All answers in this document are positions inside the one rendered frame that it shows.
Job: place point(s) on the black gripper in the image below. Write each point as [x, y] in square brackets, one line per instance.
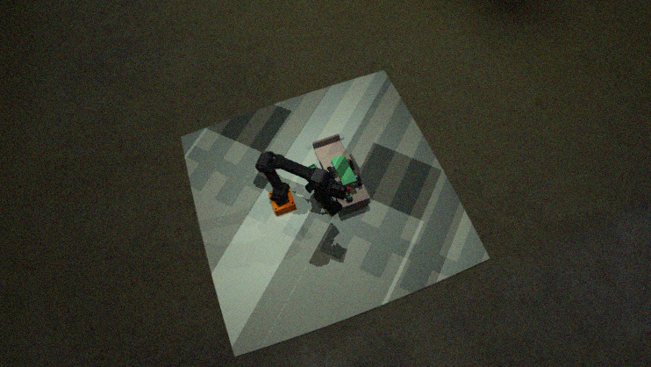
[331, 205]

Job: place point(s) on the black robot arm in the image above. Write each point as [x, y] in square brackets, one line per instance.
[321, 179]

